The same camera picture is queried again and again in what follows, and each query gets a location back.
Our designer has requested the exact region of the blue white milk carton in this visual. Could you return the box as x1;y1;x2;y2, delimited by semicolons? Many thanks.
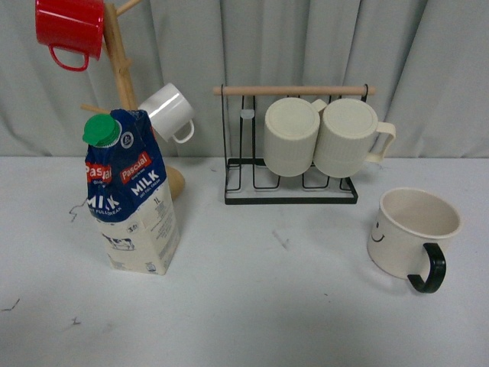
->
83;109;180;275

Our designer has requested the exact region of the smiley cup with black handle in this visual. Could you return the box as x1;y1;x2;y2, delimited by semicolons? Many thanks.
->
367;187;462;294

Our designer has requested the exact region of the left cream ribbed mug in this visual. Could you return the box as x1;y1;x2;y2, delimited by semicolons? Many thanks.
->
264;97;327;177

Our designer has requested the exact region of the cream ribbed mug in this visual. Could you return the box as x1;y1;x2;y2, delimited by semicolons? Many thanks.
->
313;99;397;178
264;97;327;177

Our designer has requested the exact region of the white mug on tree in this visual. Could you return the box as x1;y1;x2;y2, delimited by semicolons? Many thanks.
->
138;83;195;144

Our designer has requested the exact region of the right cream ribbed mug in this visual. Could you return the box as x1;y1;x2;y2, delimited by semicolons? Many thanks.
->
313;99;397;178

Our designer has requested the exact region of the wooden mug tree stand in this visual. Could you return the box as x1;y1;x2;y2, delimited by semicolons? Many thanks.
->
80;0;186;202

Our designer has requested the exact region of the red mug on tree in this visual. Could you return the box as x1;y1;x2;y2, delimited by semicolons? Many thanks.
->
35;0;105;72

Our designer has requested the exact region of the black wire cup rack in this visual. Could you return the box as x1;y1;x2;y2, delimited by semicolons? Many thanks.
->
213;84;376;205

